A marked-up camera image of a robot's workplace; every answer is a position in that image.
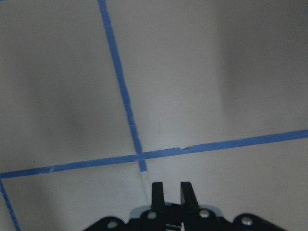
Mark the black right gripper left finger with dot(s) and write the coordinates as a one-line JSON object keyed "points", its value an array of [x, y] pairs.
{"points": [[157, 195]]}

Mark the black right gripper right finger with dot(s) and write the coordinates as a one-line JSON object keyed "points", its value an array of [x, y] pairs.
{"points": [[187, 196]]}

